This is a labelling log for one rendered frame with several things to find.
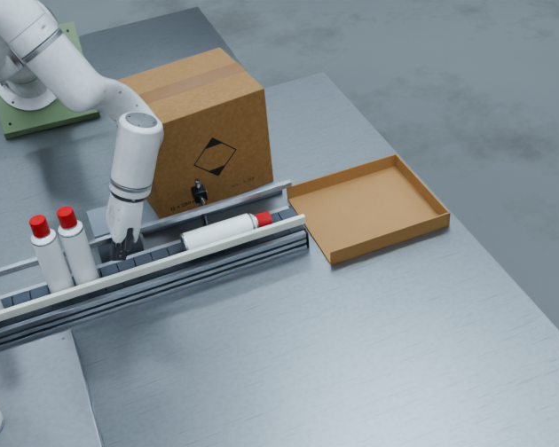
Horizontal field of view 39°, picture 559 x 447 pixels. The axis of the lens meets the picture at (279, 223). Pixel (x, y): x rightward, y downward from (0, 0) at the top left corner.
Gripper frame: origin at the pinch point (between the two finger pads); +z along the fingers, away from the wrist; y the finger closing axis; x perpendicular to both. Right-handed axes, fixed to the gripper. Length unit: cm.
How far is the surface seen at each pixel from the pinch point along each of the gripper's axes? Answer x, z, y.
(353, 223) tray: 54, -8, 3
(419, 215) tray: 68, -13, 7
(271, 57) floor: 139, 50, -225
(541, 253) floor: 172, 38, -38
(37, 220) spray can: -17.4, -8.5, 0.1
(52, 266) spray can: -14.0, 1.5, 2.5
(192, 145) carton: 18.2, -16.7, -16.6
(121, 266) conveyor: 1.9, 6.3, -2.4
